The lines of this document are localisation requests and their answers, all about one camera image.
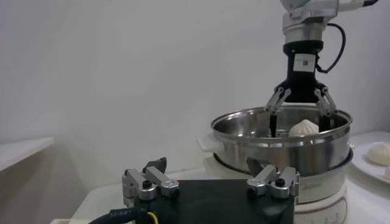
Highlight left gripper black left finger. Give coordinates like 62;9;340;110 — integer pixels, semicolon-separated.
121;156;180;208

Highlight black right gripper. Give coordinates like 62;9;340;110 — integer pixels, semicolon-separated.
263;40;339;138

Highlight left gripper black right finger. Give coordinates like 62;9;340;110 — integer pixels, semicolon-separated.
245;156;301;200

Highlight white steamed baozi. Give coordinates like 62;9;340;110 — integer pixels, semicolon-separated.
365;142;390;167
288;119;320;138

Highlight stainless steel steamer basket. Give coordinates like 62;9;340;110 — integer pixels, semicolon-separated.
210;105;354;177

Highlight white electric cooker base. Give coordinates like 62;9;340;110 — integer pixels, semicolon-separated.
196;133;356;224

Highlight white round plate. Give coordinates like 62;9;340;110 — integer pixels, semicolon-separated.
350;141;390;185

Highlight large white table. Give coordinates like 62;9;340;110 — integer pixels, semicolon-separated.
50;130;390;224

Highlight small white side table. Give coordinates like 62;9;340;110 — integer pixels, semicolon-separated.
0;136;55;173

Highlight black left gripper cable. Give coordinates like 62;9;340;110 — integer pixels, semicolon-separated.
88;206;159;224

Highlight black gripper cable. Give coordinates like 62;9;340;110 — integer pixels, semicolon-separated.
88;206;159;224
315;23;347;74

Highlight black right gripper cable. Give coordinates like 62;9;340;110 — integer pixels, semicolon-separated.
315;23;347;74

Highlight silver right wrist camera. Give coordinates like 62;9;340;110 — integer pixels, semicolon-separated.
288;0;380;19

